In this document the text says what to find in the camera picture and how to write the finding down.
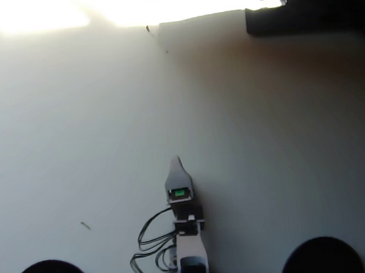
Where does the white gripper with motor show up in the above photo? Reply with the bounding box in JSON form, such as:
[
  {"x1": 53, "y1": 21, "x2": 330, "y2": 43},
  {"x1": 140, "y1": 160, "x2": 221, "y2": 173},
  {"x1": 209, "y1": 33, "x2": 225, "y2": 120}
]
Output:
[{"x1": 161, "y1": 153, "x2": 205, "y2": 224}]

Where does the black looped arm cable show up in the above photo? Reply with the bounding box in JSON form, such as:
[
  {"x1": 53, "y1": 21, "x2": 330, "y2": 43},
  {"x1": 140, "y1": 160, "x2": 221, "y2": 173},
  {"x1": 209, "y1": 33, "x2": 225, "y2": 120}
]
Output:
[
  {"x1": 128, "y1": 247, "x2": 182, "y2": 273},
  {"x1": 134, "y1": 208, "x2": 180, "y2": 253}
]

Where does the black box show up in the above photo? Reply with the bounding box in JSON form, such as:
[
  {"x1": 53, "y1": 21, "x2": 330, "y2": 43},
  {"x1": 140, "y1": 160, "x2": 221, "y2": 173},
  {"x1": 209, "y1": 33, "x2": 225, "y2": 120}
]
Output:
[{"x1": 242, "y1": 0, "x2": 365, "y2": 40}]

